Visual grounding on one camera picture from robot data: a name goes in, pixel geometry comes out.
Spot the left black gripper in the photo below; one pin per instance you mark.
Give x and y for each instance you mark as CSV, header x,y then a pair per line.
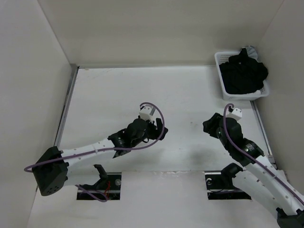
x,y
156,132

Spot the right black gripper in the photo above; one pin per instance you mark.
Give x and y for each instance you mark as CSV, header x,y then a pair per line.
x,y
213,122

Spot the black tank top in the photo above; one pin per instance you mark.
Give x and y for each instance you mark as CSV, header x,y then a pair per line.
x,y
243,75

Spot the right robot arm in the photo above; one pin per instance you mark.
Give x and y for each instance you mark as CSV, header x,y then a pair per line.
x,y
253,173

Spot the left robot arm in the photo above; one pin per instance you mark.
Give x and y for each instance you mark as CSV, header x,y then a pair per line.
x,y
83,166

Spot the grey tank top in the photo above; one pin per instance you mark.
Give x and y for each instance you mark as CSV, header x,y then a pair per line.
x,y
251,52

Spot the white plastic basket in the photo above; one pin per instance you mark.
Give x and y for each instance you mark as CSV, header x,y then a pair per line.
x,y
222,57

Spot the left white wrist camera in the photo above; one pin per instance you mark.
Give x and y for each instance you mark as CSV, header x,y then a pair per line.
x,y
146,113

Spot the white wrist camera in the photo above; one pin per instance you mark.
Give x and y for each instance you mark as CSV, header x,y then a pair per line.
x,y
146,113
235,113

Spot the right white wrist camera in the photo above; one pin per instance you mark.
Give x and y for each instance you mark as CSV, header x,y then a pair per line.
x,y
235,113

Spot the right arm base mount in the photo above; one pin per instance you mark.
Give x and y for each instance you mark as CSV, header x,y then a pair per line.
x,y
220,187

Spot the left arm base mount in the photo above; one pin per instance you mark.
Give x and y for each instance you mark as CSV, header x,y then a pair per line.
x,y
106,187

